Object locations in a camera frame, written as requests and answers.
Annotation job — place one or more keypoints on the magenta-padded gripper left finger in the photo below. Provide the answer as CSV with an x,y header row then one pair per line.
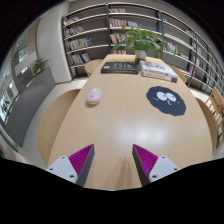
x,y
63,166

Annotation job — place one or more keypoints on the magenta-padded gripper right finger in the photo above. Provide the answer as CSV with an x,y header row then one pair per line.
x,y
161,166

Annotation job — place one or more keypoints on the pink computer mouse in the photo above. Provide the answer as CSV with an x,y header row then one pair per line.
x,y
94,96

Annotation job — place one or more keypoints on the dark cloud-shaped mouse pad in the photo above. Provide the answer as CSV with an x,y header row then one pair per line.
x,y
166,104

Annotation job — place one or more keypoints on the round-back wooden chair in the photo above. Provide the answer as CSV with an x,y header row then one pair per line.
x,y
180,73
55,123
208,123
92,66

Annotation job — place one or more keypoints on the wooden slat chairs group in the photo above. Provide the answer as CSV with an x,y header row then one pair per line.
x,y
216,101

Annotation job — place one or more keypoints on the thick book with dark spine end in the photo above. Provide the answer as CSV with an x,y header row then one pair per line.
x,y
160,77

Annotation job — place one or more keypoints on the white illustrated cover book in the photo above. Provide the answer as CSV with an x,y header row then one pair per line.
x,y
156,67

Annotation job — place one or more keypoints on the small green floor plant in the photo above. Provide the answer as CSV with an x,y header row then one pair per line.
x,y
39,65

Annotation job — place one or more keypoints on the black hardcover book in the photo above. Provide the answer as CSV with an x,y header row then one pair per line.
x,y
119,68

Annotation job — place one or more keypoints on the green potted plant white pot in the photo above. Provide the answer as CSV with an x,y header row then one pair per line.
x,y
141,40

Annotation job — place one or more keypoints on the grey bookshelf unit with books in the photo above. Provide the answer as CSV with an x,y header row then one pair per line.
x,y
90,33

